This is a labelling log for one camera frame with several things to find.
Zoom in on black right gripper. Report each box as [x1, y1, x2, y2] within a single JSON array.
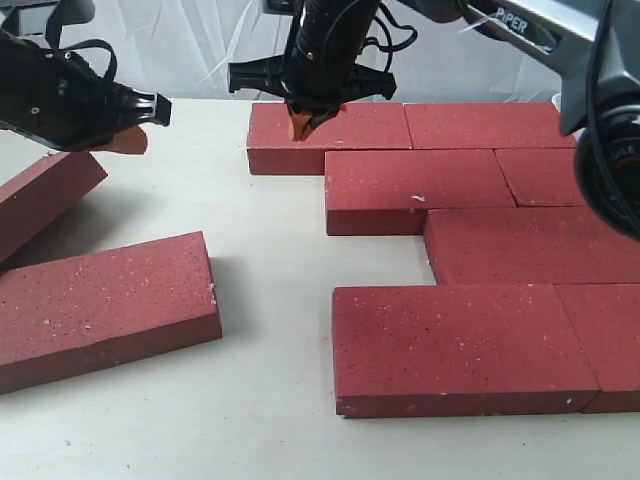
[[228, 0, 396, 142]]

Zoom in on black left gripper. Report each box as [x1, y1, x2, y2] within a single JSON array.
[[1, 31, 171, 155]]

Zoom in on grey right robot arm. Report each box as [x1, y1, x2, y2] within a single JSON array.
[[228, 0, 639, 239]]

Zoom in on back row left brick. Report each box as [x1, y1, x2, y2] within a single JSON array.
[[246, 102, 413, 175]]

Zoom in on back row right brick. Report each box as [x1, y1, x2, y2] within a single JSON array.
[[405, 102, 576, 150]]

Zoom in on second row right brick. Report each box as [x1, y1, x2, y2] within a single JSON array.
[[495, 148, 586, 207]]

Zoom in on third row red brick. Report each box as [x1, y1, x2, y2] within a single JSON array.
[[424, 207, 639, 284]]

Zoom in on front row large brick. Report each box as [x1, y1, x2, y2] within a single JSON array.
[[331, 284, 600, 418]]

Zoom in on front row right brick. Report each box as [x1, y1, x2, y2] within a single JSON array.
[[555, 284, 639, 414]]

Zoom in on pale blue backdrop cloth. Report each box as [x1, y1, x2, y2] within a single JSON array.
[[0, 0, 640, 105]]

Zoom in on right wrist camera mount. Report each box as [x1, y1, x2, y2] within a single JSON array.
[[262, 0, 303, 16]]

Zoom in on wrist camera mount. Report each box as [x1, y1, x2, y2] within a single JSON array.
[[0, 0, 96, 31], [262, 0, 303, 16]]

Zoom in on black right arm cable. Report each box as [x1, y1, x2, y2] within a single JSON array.
[[359, 0, 419, 71]]

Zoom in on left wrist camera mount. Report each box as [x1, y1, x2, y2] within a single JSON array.
[[0, 0, 96, 31]]

